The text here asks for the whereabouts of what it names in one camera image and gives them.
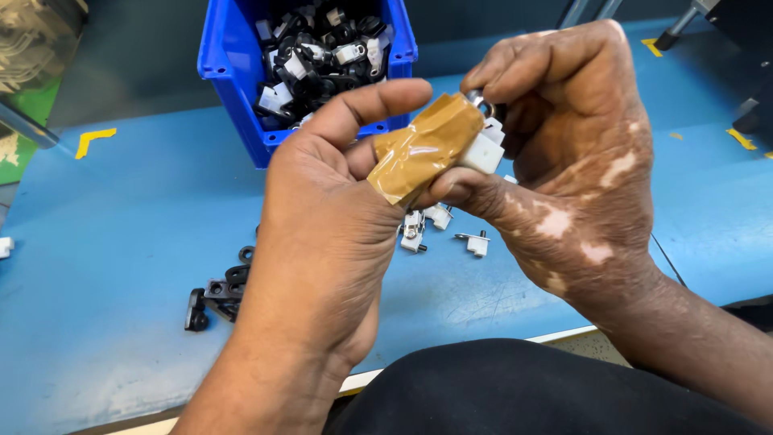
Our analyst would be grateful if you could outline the person's right hand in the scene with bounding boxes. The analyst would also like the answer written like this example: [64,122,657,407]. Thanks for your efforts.
[417,19,660,321]

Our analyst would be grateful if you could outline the person's left hand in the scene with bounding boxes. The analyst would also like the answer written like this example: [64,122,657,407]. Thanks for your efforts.
[232,79,486,371]

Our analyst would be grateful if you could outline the brown tape finger wrap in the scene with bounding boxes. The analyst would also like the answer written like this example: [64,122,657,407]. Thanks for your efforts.
[366,93,486,207]

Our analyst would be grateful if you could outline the black plastic knob piece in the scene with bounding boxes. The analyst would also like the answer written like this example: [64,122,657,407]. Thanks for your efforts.
[184,288,211,332]

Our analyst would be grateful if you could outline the grey metal tubes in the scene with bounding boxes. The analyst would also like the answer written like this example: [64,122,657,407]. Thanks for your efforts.
[557,0,624,30]

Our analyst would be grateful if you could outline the pile of black and white parts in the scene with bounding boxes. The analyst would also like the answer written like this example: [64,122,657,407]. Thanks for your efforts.
[252,0,396,131]

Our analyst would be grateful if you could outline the blue plastic bin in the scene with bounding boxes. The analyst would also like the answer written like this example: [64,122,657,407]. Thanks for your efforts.
[197,0,419,170]

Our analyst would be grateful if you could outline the black machine with metal leg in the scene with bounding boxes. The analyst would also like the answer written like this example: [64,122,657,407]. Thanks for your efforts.
[654,0,773,135]

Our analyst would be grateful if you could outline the person's black trousers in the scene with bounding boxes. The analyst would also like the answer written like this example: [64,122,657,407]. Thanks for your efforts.
[322,338,773,435]

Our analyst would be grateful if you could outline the grey metal rod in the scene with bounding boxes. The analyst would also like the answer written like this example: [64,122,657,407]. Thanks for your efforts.
[0,99,60,149]

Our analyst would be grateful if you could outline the green and patterned board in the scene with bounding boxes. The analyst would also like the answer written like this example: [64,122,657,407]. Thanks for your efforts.
[0,0,89,186]

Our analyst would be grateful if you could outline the black plastic bracket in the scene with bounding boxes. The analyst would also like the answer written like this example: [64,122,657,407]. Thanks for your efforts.
[204,265,252,323]

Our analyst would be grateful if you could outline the thin black wire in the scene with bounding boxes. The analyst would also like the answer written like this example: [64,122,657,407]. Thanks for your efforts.
[650,232,687,288]

